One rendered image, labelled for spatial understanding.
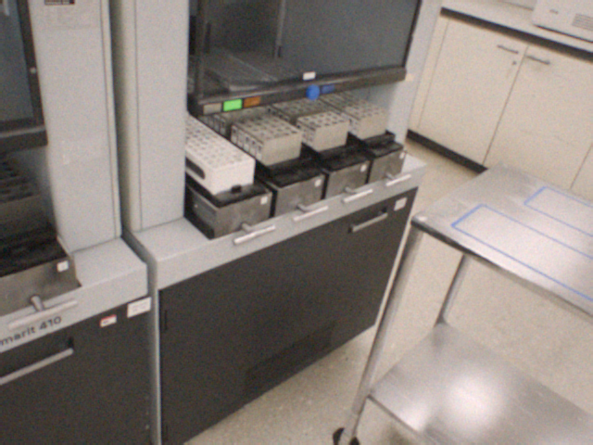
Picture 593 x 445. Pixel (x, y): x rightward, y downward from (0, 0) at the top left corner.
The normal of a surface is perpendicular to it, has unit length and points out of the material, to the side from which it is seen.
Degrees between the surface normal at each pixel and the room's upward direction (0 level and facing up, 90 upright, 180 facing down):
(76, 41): 90
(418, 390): 0
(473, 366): 0
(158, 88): 90
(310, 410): 0
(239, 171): 90
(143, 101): 90
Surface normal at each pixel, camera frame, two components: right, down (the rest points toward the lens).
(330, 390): 0.14, -0.83
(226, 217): 0.66, 0.49
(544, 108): -0.74, 0.28
